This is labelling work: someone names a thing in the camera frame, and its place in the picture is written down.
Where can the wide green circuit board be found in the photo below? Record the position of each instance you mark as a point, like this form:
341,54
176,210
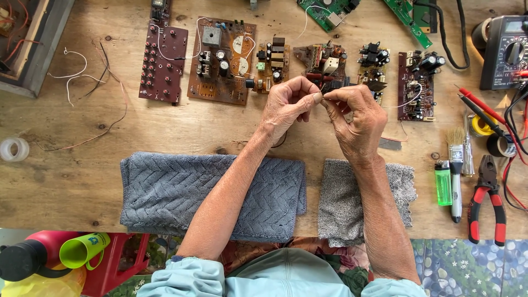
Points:
326,12

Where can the white marker pen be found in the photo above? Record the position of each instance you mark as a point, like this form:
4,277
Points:
456,198

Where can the person's left hand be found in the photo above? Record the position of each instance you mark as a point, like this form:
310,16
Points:
284,109

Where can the grey metal part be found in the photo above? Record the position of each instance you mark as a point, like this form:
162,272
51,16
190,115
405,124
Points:
256,4

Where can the long narrow green circuit board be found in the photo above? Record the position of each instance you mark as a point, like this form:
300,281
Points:
408,22

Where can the small brown power circuit board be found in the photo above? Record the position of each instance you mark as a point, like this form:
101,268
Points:
274,64

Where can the red multimeter probe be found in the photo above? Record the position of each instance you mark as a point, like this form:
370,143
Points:
480,104

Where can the irregular brown circuit board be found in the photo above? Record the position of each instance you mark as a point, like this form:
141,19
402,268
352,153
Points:
321,60

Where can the green lighter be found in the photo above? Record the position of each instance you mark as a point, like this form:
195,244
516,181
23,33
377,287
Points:
443,185

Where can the small grey metal plate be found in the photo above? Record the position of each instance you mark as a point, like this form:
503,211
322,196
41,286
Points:
390,144

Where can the red plastic stool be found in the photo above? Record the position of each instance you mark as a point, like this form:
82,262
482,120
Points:
119,264

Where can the dark red capacitor circuit board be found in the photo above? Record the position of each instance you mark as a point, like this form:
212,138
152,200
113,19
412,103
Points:
414,86

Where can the black tape roll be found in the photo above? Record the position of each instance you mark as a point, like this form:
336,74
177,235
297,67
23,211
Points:
480,35

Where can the large brown circuit board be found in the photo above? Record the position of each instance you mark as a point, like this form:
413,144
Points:
220,62

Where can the clear tester screwdriver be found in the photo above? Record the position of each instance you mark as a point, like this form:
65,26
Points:
467,156

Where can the person's right hand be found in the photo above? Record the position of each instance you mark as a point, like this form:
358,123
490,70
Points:
363,123

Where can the red bottle with black lid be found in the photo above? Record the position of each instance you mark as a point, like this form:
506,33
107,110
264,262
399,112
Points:
24,258

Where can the yellow plastic bag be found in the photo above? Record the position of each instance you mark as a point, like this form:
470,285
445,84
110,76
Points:
41,286

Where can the clear tape roll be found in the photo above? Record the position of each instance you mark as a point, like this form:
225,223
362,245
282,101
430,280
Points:
14,149

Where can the black digital multimeter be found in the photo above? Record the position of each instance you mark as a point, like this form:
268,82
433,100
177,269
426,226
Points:
505,53

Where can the small light grey towel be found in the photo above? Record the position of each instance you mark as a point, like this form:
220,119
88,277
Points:
340,202

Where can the circuit board with black connectors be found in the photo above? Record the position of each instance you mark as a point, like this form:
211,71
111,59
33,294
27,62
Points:
373,62

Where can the small black circuit board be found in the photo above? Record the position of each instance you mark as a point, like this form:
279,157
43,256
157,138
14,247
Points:
160,10

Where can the black multimeter probe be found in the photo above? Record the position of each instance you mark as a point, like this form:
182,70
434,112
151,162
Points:
480,114

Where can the green plastic cup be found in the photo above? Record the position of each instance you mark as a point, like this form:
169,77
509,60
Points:
80,249

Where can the dark red button circuit board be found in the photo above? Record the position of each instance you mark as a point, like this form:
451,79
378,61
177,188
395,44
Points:
165,62

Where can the blue-grey folded towel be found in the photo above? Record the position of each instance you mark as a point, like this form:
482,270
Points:
165,194

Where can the light blue jacket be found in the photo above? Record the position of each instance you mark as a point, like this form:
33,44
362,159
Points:
284,276

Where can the small green board black part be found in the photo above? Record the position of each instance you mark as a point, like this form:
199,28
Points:
425,14

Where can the wooden box with electronics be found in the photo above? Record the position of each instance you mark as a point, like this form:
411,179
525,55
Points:
37,53

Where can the brown tape roll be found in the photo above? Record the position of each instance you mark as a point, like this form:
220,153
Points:
501,145

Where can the small paint brush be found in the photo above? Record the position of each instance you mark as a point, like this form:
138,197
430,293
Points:
455,148

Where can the small grey electronic component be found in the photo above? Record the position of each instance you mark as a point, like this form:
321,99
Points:
348,117

